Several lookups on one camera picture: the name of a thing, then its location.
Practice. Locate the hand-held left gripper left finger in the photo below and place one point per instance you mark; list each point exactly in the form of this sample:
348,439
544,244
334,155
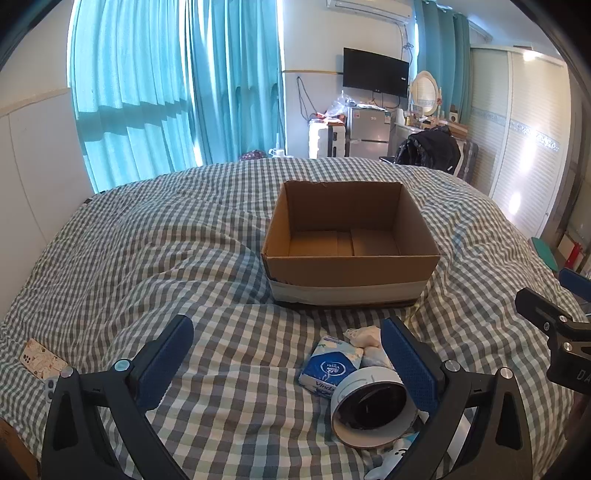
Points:
166,364

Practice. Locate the white storage cabinet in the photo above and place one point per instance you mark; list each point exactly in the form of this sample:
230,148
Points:
325,141

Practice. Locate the oval white mirror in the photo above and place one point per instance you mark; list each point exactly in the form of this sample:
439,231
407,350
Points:
425,92

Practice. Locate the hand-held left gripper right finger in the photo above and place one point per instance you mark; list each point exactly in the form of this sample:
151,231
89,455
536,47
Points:
408,364

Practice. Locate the silver fridge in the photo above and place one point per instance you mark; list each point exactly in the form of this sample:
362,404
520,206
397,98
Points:
368,131

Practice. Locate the green stool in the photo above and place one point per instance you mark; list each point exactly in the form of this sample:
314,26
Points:
547,254

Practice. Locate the white tape roll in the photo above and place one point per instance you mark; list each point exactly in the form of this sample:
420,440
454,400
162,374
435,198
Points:
364,383

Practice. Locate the clear plastic bag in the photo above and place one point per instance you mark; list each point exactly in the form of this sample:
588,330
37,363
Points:
336,108

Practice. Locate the white toothpaste tube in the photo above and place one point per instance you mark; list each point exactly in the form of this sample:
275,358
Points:
392,459

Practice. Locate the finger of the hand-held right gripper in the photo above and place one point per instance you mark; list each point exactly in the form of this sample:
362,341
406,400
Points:
554,323
577,286

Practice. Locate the black wall television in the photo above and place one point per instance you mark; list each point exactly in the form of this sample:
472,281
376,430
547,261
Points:
375,73

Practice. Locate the brown cardboard box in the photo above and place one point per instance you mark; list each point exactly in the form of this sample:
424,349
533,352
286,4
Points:
351,272

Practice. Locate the white headboard panel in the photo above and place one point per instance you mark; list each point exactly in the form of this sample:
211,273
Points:
37,184

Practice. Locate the white mug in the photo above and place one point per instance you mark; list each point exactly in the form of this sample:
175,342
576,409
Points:
279,152

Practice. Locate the blue tissue packet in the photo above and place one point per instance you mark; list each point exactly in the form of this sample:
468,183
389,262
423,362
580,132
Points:
328,369

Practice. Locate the teal curtain panel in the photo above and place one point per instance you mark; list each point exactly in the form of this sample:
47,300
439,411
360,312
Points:
235,83
134,92

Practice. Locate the narrow teal curtain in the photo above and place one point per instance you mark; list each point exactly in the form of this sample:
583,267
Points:
438,41

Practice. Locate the patterned phone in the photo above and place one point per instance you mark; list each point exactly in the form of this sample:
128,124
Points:
41,362

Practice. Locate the grey suitcase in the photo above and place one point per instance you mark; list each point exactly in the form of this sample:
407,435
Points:
467,161

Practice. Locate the white air conditioner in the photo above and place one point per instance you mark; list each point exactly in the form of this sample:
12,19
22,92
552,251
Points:
369,8

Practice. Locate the white sliding wardrobe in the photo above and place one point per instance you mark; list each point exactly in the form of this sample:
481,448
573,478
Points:
521,138

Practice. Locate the grey checked blanket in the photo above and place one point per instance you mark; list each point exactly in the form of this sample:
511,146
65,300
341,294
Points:
161,258

